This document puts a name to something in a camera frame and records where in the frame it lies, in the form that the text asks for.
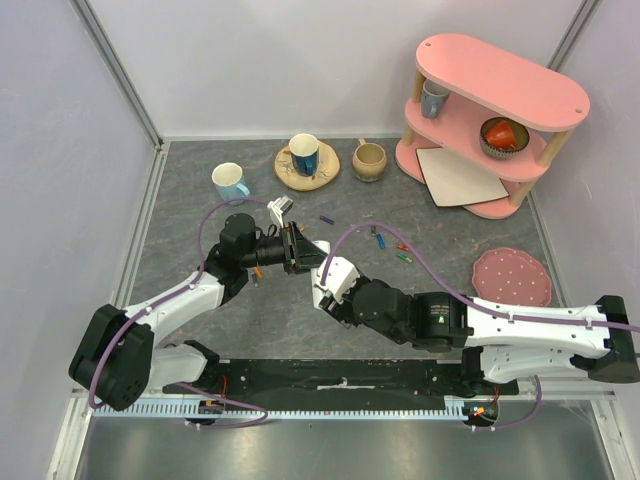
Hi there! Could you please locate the pink dotted plate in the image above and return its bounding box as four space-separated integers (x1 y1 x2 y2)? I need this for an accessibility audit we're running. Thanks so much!
472 247 553 307

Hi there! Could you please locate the grey-blue mug on shelf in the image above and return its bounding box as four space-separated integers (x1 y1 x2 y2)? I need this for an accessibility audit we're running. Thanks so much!
421 80 450 119

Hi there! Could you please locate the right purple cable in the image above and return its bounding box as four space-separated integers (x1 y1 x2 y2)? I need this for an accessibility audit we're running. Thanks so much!
319 221 640 334

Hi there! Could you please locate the green battery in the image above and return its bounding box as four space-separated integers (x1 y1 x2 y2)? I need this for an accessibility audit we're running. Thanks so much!
396 253 413 264

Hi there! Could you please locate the orange cup in bowl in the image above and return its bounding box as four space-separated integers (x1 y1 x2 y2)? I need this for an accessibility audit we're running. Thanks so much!
484 120 516 150

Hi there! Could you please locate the purple cable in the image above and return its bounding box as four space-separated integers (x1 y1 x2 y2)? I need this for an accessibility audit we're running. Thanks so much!
88 197 271 409
319 221 640 334

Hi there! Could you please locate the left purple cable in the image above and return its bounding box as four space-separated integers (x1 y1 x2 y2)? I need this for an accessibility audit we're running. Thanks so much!
88 197 271 409

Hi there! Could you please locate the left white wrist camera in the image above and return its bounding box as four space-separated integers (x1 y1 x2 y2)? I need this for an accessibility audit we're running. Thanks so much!
267 195 293 228

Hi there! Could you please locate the grey patterned bowl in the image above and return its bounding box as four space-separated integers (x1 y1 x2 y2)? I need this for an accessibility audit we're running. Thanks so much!
479 117 530 160

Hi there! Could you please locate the grey cable duct rail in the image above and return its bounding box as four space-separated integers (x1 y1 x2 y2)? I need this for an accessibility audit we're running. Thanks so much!
93 395 480 421

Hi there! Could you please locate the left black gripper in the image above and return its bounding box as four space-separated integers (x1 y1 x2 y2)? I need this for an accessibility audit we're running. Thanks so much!
241 220 330 275

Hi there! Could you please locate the white square board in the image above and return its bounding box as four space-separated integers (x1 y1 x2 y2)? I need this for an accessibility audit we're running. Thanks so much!
416 148 508 207

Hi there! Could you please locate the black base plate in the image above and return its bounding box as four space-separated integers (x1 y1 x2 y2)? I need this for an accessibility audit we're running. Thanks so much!
194 359 519 409

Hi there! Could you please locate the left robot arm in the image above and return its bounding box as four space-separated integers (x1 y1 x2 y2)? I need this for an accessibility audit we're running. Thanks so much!
69 213 330 411

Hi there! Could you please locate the pink three-tier shelf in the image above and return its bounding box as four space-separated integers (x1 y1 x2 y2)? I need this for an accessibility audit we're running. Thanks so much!
395 33 590 220

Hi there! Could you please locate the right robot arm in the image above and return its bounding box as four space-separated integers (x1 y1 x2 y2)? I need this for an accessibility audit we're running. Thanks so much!
312 277 639 394

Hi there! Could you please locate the light blue mug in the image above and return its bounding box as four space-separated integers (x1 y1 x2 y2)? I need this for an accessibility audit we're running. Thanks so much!
211 162 251 205

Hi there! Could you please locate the beige floral plate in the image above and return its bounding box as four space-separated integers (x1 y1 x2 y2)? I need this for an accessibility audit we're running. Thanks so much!
273 140 341 192

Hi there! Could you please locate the beige ceramic mug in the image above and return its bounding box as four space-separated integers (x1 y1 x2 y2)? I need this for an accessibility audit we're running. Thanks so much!
352 138 387 183

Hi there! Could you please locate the dark blue mug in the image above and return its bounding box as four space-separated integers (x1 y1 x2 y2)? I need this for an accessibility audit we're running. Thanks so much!
288 133 319 177

